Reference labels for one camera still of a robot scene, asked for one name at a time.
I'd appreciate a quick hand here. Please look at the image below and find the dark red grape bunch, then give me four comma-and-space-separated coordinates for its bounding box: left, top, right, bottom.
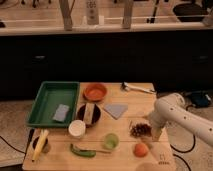
130, 123, 151, 138

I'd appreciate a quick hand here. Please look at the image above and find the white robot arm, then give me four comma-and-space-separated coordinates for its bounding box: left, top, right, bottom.
148, 93, 213, 147

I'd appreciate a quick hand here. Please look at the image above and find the red-orange bowl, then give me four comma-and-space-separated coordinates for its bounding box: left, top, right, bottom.
83, 83, 107, 101

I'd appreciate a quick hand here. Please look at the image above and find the orange peach fruit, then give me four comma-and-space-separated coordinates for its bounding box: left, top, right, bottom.
133, 143, 149, 157

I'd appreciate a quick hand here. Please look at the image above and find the grey-blue folded cloth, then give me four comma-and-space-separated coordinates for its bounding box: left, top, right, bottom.
103, 104, 128, 119

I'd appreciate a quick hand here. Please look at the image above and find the green translucent cup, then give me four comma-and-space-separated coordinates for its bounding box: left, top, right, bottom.
103, 133, 119, 150

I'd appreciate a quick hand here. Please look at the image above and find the beige wooden block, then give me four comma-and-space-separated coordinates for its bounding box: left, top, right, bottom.
83, 103, 95, 125

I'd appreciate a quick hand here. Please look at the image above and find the wooden spoon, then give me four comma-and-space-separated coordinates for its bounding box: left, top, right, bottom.
73, 145, 111, 154

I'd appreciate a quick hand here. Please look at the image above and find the green pepper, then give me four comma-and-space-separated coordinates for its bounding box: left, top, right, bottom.
70, 144, 96, 158

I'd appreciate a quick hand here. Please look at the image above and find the white cup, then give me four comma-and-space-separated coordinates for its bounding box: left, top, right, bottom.
68, 120, 86, 138

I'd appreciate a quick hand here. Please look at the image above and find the blue sponge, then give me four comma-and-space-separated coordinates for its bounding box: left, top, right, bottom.
53, 104, 69, 122

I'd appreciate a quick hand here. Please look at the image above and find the green plastic tray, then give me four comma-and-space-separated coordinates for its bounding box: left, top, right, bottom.
27, 81, 80, 128

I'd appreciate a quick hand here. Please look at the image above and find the small dark round dish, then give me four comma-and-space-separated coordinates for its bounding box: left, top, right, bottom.
32, 137, 51, 153

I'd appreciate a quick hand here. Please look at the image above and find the black power cable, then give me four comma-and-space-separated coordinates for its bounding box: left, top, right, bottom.
169, 103, 198, 171

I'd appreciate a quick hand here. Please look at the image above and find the black cable at left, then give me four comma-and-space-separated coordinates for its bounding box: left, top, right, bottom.
0, 128, 35, 158

